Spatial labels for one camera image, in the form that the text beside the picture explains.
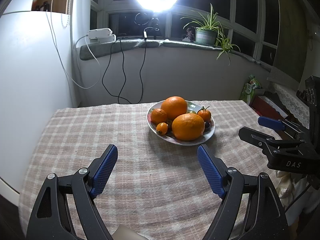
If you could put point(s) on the small orange cherry tomato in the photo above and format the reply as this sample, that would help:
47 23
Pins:
162 128

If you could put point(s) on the white cabinet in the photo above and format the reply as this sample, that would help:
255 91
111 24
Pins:
25 92

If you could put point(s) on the large orange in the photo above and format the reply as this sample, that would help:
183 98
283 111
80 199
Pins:
174 107
188 126

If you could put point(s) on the beige checked tablecloth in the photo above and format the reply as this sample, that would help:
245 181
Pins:
100 130

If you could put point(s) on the dark brown chestnut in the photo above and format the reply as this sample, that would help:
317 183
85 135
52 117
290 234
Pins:
207 124

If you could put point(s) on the floral white plate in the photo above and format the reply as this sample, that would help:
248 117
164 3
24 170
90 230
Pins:
207 135

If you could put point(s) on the white power strip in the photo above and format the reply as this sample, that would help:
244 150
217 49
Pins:
100 34

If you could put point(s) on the white lace cloth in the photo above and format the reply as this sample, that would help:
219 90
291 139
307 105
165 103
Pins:
287 100

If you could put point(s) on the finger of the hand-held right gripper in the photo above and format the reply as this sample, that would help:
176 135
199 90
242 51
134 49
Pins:
252 136
268 122

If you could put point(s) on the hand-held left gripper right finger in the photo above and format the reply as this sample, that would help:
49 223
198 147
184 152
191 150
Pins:
210 172

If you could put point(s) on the green printed bag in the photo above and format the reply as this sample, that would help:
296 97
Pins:
251 90

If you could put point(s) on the small figurine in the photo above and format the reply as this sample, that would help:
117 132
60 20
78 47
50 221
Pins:
190 33

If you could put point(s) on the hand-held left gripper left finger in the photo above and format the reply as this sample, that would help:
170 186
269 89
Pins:
103 172

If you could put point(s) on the person's right hand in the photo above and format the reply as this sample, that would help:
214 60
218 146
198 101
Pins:
285 187

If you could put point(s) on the potted spider plant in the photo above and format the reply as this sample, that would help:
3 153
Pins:
205 36

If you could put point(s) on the small tangerine with stem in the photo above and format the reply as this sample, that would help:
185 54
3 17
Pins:
204 114

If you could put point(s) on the red box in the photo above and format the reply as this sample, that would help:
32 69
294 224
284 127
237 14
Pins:
267 105

